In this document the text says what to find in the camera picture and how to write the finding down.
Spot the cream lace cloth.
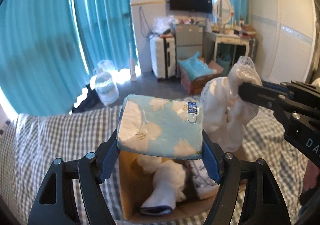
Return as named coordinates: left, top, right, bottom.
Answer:
left=200, top=56, right=262, bottom=152

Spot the blue floral tissue pack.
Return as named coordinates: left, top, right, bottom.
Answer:
left=117, top=95, right=204, bottom=160

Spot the person's hand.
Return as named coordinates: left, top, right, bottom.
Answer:
left=299, top=160, right=319, bottom=206

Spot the white patterned fabric pack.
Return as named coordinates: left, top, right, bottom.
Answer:
left=185, top=159, right=219, bottom=200

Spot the teal waste bin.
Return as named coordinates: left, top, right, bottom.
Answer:
left=216, top=53, right=231, bottom=76

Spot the grey checkered bed sheet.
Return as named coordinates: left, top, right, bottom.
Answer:
left=1, top=106, right=308, bottom=224

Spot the white wardrobe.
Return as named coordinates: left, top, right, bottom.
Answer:
left=250, top=0, right=317, bottom=83

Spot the white dressing table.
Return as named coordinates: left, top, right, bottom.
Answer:
left=202, top=31, right=253, bottom=66

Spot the floor cardboard box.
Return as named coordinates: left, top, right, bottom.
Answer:
left=178, top=60, right=223, bottom=95

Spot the blue plastic bag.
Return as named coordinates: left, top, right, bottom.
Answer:
left=178, top=51, right=217, bottom=82

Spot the brown cardboard box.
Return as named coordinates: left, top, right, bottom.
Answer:
left=119, top=151, right=219, bottom=224

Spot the white oval vanity mirror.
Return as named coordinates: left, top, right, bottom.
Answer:
left=214, top=0, right=234, bottom=24

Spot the grey mini fridge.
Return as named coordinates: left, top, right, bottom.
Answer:
left=174, top=24, right=203, bottom=60

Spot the white suitcase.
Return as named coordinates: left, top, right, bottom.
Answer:
left=149, top=36, right=176, bottom=79

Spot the clear water jug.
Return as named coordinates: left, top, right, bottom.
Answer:
left=95, top=60, right=119, bottom=106

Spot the clear plastic bags pile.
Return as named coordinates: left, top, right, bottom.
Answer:
left=153, top=15, right=176, bottom=35

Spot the teal curtain left panel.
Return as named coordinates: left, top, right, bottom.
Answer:
left=1, top=0, right=89, bottom=116

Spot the teal curtain middle panel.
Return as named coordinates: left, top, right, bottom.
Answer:
left=73, top=0, right=137, bottom=75

